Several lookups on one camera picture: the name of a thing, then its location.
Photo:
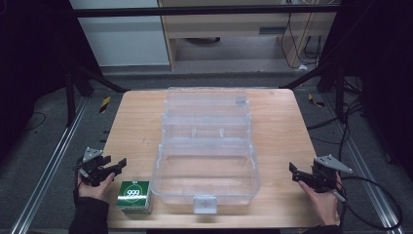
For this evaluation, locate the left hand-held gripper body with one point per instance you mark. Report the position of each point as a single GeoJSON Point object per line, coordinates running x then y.
{"type": "Point", "coordinates": [92, 170]}

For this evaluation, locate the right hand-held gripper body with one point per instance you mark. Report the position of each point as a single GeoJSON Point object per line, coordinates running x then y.
{"type": "Point", "coordinates": [324, 178]}

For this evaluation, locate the person's left hand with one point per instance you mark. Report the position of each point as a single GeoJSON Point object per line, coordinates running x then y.
{"type": "Point", "coordinates": [94, 190]}

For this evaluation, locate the person's right hand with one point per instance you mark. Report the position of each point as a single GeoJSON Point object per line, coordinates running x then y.
{"type": "Point", "coordinates": [323, 204]}

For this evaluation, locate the green and white carton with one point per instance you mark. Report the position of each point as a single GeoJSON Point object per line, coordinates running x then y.
{"type": "Point", "coordinates": [133, 196]}

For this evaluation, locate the yellow and black tape strip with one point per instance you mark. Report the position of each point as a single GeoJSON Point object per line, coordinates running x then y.
{"type": "Point", "coordinates": [314, 100]}
{"type": "Point", "coordinates": [105, 104]}

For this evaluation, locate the black metal stand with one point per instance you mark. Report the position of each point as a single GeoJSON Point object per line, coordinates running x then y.
{"type": "Point", "coordinates": [340, 97]}
{"type": "Point", "coordinates": [70, 97]}

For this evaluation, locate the clear plastic storage box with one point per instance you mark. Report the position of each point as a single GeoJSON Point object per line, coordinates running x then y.
{"type": "Point", "coordinates": [206, 169]}

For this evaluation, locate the white plug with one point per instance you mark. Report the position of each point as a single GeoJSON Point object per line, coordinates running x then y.
{"type": "Point", "coordinates": [302, 67]}

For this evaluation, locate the black curtain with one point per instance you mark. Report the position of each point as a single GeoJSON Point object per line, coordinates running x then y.
{"type": "Point", "coordinates": [32, 65]}
{"type": "Point", "coordinates": [383, 65]}

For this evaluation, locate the white cabinet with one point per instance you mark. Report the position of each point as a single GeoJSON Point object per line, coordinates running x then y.
{"type": "Point", "coordinates": [123, 39]}

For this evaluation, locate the wooden desk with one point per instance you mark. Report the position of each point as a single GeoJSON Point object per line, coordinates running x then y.
{"type": "Point", "coordinates": [227, 29]}

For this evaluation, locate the aluminium floor rail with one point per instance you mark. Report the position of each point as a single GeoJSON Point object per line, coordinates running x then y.
{"type": "Point", "coordinates": [363, 169]}
{"type": "Point", "coordinates": [48, 169]}

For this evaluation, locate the black horizontal frame bar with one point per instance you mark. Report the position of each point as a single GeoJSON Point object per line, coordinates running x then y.
{"type": "Point", "coordinates": [195, 11]}

